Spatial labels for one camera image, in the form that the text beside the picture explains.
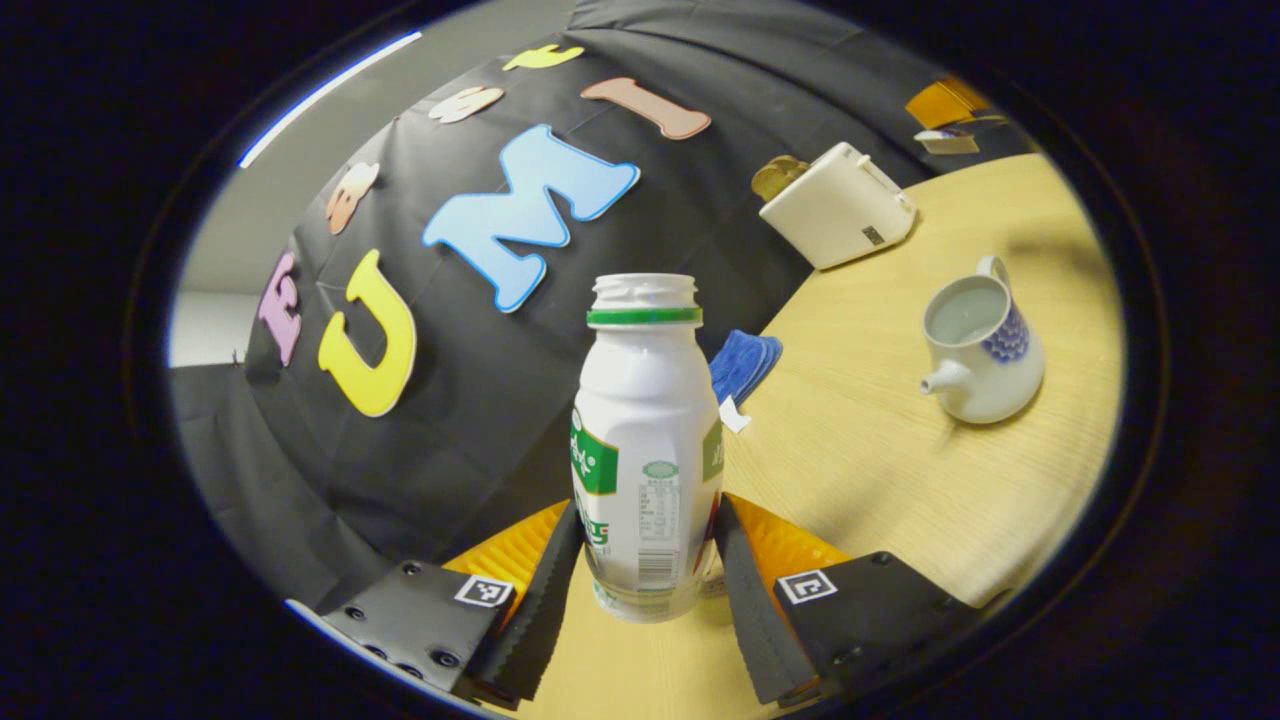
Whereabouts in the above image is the folded blue towel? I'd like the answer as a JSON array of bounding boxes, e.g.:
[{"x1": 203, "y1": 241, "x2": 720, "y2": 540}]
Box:
[{"x1": 708, "y1": 330, "x2": 784, "y2": 435}]

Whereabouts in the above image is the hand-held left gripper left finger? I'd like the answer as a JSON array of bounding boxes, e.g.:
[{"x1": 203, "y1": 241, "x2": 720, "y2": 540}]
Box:
[{"x1": 320, "y1": 500, "x2": 587, "y2": 712}]

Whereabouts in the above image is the brown toast slice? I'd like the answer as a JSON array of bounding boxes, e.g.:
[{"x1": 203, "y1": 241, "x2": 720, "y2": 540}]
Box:
[{"x1": 750, "y1": 155, "x2": 812, "y2": 202}]

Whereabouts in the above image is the white plastic water bottle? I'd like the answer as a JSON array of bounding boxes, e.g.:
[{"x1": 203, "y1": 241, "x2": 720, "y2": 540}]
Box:
[{"x1": 570, "y1": 273, "x2": 726, "y2": 625}]

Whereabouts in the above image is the white blue-flowered teacup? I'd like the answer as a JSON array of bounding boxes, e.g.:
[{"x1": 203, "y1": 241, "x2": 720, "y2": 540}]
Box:
[{"x1": 918, "y1": 255, "x2": 1047, "y2": 426}]

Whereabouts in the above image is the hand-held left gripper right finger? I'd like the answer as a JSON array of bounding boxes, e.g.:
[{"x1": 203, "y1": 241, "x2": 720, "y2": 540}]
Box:
[{"x1": 712, "y1": 492, "x2": 986, "y2": 707}]

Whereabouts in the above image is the white toaster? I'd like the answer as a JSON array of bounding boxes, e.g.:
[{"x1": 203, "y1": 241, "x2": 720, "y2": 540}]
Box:
[{"x1": 758, "y1": 141, "x2": 918, "y2": 271}]

